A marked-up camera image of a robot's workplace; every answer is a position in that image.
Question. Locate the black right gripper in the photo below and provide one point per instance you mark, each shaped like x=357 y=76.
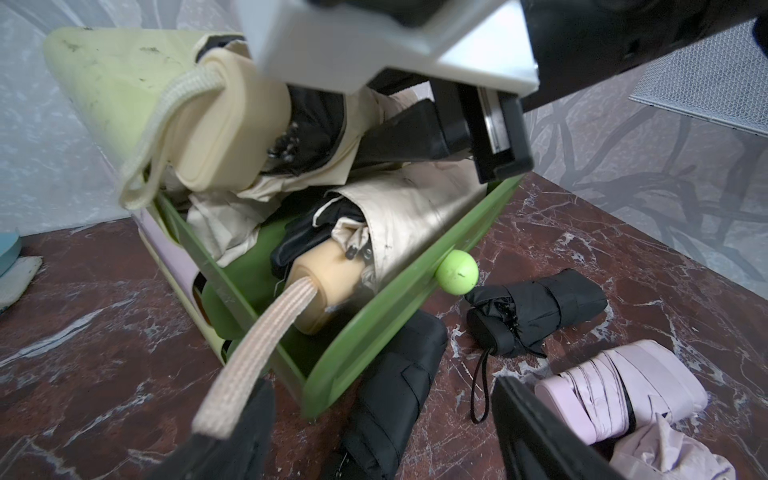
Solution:
x=575 y=44

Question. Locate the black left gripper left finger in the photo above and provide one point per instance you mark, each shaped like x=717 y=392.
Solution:
x=241 y=456

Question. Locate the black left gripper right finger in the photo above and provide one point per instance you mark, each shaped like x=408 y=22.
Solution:
x=536 y=445

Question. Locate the beige umbrella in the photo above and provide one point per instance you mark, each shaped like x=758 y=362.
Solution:
x=403 y=211
x=234 y=143

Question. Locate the green yellow drawer cabinet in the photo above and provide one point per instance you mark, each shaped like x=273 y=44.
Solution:
x=114 y=77

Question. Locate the pink umbrella upper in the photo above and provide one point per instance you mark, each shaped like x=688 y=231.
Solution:
x=622 y=389

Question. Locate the pink umbrella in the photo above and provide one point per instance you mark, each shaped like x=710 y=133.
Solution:
x=658 y=451
x=622 y=389

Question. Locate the pink umbrella lower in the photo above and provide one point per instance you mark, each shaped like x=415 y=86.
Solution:
x=658 y=451

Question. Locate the black umbrella right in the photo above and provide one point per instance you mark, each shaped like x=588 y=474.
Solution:
x=515 y=319

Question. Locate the black umbrella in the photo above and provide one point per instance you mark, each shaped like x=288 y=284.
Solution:
x=389 y=401
x=515 y=319

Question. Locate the black umbrella left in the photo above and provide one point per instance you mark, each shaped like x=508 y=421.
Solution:
x=389 y=401

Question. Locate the white wire mesh basket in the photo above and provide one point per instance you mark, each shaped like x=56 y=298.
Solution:
x=722 y=79

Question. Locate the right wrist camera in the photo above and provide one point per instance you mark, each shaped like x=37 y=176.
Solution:
x=342 y=48

